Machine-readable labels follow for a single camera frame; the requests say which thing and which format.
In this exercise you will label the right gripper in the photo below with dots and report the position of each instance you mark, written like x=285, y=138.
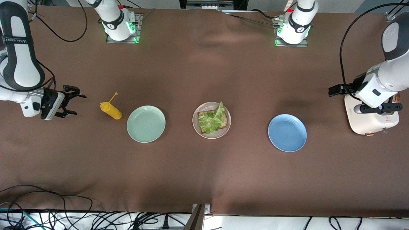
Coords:
x=50, y=99

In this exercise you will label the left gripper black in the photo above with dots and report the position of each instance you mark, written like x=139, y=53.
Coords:
x=348, y=87

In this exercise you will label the brown bread slice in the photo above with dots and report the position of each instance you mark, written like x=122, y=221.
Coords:
x=397, y=98
x=224, y=118

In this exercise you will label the green lettuce leaf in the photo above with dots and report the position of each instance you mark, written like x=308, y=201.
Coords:
x=211, y=123

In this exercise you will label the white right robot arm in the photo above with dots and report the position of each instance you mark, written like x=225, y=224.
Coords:
x=19, y=64

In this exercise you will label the blue plate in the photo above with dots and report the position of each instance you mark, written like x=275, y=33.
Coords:
x=287, y=133

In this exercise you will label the mint green plate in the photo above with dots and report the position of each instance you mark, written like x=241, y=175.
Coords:
x=146, y=124

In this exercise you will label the beige plate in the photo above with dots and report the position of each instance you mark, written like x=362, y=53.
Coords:
x=195, y=126

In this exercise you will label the white toaster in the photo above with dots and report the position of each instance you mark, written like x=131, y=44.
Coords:
x=358, y=119

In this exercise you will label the yellow squeeze bottle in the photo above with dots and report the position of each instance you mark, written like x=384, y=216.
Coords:
x=111, y=111

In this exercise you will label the grey power strip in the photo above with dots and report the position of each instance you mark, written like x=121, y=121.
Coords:
x=209, y=4

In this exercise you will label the brown table cloth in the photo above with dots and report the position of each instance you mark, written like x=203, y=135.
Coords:
x=204, y=179

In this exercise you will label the black power plug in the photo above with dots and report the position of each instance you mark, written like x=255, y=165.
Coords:
x=165, y=225

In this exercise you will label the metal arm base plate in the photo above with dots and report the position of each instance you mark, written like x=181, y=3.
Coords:
x=123, y=42
x=292, y=45

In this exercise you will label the aluminium frame rail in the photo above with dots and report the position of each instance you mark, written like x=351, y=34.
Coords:
x=388, y=15

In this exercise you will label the metal camera post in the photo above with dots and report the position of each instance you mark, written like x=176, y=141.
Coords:
x=195, y=220

